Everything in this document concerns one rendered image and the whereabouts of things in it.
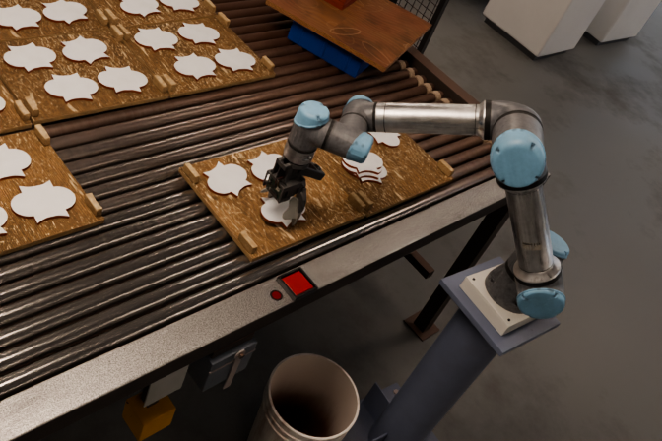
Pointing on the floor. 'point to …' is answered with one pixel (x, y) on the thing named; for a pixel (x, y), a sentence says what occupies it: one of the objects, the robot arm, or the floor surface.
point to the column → (440, 370)
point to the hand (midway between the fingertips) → (283, 209)
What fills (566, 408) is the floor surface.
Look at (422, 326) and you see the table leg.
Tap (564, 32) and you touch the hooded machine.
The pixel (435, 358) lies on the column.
